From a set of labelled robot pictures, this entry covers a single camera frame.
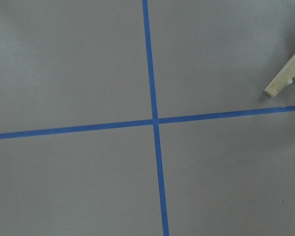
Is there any brown paper table cover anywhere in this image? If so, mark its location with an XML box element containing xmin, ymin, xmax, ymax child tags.
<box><xmin>0</xmin><ymin>0</ymin><xmax>295</xmax><ymax>236</ymax></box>

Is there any wooden dish rack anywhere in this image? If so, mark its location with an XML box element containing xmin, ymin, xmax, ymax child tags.
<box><xmin>264</xmin><ymin>53</ymin><xmax>295</xmax><ymax>97</ymax></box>

